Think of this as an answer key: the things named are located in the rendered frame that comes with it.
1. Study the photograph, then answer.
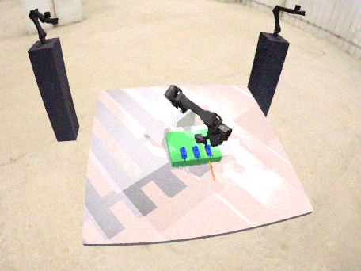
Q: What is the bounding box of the green flat rectangular board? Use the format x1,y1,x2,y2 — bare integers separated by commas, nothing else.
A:
165,129,222,167

